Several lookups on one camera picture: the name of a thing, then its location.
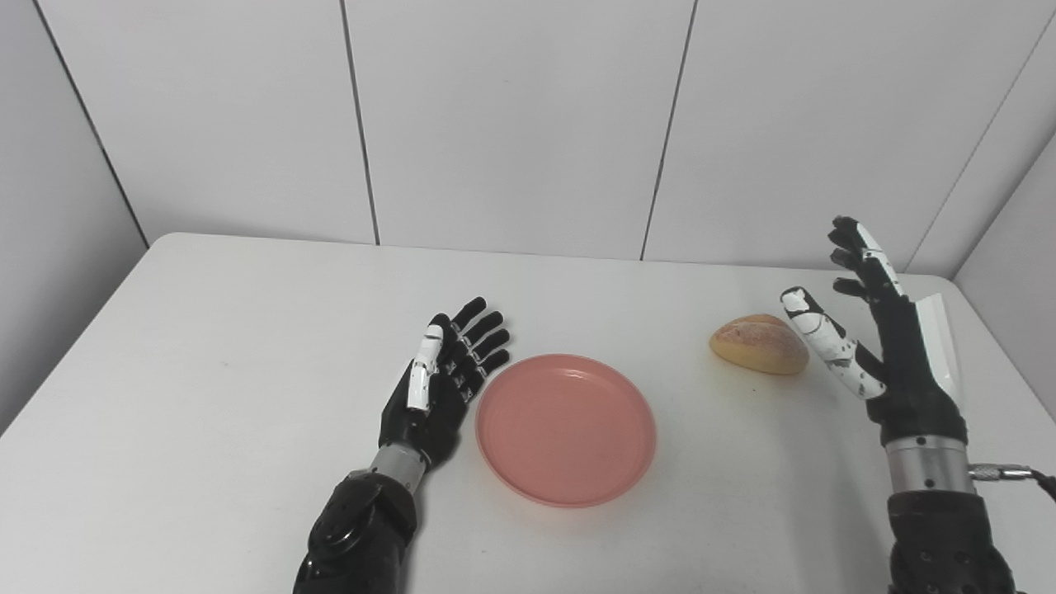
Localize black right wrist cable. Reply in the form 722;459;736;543
968;464;1056;501

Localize golden brown bread roll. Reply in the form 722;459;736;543
709;313;810;376

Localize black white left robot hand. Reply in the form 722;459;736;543
379;297;511;469

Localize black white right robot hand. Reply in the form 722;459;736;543
780;216;969;446

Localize pink round plate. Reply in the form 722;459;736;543
475;354;658;508

